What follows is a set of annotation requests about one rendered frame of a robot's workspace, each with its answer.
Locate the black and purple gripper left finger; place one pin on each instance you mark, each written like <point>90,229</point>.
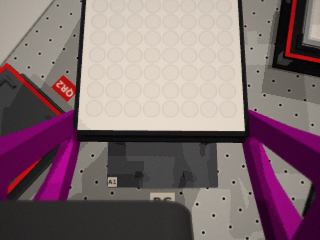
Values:
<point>20,150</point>

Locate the white well plate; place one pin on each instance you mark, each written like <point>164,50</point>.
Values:
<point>311,24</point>

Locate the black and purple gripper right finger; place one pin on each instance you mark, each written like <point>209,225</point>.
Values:
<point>279,218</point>

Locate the beige multi-well plate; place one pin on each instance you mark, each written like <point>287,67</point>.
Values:
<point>161,71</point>

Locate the grey rectangular base plate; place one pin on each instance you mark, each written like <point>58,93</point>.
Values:
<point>49,50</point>

